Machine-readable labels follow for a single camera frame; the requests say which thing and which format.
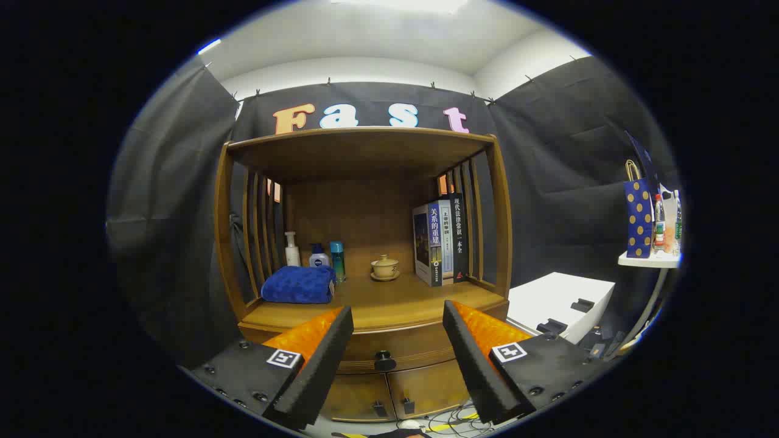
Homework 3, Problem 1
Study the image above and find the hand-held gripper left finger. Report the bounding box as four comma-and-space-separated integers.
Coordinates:
178, 305, 355, 431

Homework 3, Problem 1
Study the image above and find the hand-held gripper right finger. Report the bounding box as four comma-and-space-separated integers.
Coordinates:
442, 299, 615, 425

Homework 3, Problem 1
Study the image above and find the wooden cabinet door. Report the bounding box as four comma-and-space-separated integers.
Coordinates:
321, 374, 397, 423
386, 359, 470, 420

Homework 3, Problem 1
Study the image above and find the wooden countertop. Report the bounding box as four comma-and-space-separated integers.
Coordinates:
242, 272, 507, 333

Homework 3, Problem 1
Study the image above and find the folded blue towel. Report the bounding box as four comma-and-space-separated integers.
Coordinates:
261, 265, 337, 304

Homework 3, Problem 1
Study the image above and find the white box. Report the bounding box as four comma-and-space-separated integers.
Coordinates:
506, 272, 616, 345

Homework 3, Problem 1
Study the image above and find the beige lidded tea cup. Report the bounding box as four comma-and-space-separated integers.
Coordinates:
370, 254, 401, 282

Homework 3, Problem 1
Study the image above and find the light blue book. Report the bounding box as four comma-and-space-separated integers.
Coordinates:
439, 200, 455, 284

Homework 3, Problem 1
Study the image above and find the black book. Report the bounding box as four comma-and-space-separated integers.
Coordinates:
450, 193, 470, 282

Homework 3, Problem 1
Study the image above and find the book with city photo cover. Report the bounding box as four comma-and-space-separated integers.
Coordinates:
412, 204, 443, 288

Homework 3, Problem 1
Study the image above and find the black backdrop cloth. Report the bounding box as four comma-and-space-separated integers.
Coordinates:
107, 55, 680, 367

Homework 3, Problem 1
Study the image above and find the white side shelf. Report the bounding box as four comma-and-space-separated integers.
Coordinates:
617, 251, 682, 349

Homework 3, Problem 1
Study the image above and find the blue dotted gift bag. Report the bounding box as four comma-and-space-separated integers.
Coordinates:
623, 159, 654, 259

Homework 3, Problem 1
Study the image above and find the clear bottle with red label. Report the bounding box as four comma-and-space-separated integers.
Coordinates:
654, 194, 666, 254

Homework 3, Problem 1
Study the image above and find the ceiling light panel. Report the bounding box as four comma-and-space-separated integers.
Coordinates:
330, 0, 470, 15

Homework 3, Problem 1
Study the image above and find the tangle of floor cables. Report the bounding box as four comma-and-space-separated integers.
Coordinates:
396, 404, 495, 436

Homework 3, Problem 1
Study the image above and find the wooden cabinet with shelf frame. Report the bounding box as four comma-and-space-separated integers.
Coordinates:
214, 127, 513, 423

